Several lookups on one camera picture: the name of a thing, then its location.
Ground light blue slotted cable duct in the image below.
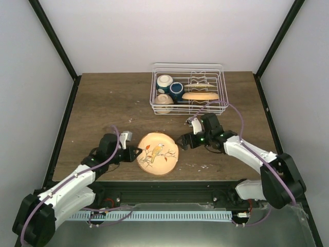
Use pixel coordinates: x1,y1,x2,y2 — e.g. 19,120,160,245
69,211,232,222

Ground dark blue mug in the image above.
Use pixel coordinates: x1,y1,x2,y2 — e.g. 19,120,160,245
169,82,185,101

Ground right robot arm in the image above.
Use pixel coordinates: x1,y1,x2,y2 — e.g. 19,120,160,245
176,113,306,209

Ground bird painted plate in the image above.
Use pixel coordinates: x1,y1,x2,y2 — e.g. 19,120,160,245
137,132,179,176

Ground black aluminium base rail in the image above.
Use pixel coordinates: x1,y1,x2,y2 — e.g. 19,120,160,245
88,180,249,209

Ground white bowl teal outside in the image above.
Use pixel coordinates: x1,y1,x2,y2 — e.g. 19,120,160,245
156,75,173,94

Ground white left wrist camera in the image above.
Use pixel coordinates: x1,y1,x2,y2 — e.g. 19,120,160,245
119,131,133,149

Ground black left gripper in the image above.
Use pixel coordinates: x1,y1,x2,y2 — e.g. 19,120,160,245
108,146,143,165

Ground small white bowl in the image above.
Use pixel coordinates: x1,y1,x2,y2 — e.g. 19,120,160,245
154,94,174,105

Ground black frame post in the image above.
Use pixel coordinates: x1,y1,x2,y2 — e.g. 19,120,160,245
27,0,79,81
255,0,306,77

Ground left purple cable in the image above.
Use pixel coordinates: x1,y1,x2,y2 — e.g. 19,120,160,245
20,125,133,245

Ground white wire dish rack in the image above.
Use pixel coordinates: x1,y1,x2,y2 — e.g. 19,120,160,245
150,63,228,115

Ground left black frame post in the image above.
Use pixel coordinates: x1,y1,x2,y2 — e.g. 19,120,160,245
27,0,79,81

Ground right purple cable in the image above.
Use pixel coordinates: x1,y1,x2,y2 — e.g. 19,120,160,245
190,100,296,227

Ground cream orange plate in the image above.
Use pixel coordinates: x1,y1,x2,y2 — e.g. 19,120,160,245
182,92,219,101

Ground round bamboo steamer tray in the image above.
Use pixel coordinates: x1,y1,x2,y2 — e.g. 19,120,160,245
184,82,216,88

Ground purple cable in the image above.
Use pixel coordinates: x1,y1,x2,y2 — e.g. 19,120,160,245
20,125,133,245
190,100,296,227

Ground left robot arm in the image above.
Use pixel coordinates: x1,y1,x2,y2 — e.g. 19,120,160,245
12,131,142,246

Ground right black frame post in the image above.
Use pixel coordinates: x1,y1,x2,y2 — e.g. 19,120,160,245
255,0,306,77

